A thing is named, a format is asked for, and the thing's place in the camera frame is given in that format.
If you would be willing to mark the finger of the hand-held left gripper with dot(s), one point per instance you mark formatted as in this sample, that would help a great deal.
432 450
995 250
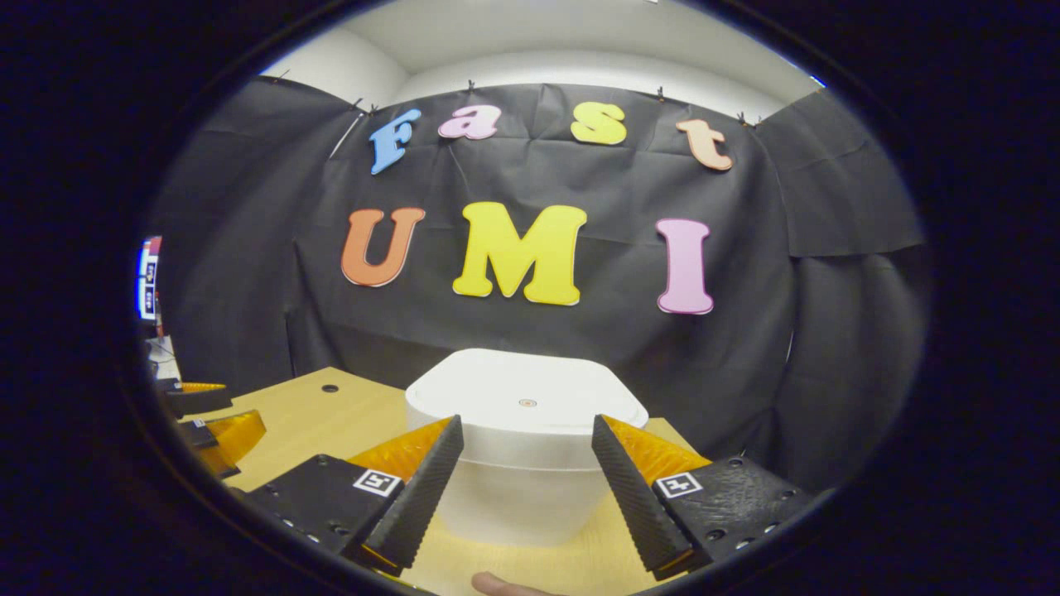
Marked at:
199 434
199 401

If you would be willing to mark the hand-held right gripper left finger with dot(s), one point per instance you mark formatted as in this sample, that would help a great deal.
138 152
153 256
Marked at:
422 497

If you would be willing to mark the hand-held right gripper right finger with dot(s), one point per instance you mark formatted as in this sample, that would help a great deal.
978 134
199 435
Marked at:
633 497

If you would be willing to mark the white desktop garbage bin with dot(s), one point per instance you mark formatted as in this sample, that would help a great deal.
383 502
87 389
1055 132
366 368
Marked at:
530 389

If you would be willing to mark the wooden desktop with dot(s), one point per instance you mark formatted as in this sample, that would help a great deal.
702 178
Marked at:
331 414

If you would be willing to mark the white side table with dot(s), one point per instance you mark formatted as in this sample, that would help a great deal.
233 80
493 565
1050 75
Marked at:
161 352

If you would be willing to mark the computer monitor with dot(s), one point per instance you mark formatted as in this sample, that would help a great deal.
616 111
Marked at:
149 281

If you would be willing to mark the black backdrop cloth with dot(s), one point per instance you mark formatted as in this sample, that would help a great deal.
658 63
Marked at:
248 273

